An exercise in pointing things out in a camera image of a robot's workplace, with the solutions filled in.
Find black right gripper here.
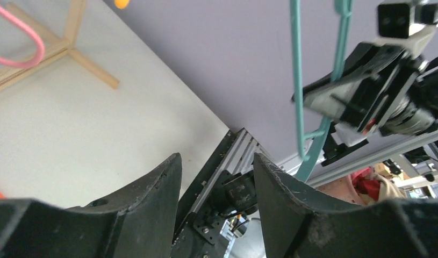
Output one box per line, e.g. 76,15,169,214
291,42,438,167

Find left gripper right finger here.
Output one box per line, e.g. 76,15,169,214
253,153,438,257

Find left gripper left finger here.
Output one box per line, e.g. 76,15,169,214
0,153,182,257

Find yellow plastic hanger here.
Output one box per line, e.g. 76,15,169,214
113,0,130,10

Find red cloth background clutter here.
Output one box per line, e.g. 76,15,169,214
350,167,380,202

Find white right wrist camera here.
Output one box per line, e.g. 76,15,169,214
374,1,438,58

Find aluminium frame post right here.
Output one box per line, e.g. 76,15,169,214
306,129,438,187

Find wooden clothes rack frame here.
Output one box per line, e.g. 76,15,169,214
0,0,119,91

